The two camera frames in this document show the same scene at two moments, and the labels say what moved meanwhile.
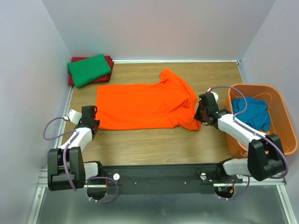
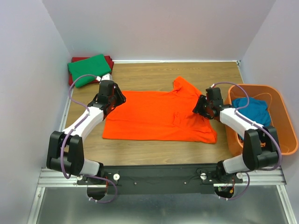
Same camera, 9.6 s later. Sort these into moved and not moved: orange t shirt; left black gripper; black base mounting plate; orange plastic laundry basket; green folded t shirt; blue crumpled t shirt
Moved: orange t shirt; left black gripper
Not moved: orange plastic laundry basket; blue crumpled t shirt; black base mounting plate; green folded t shirt
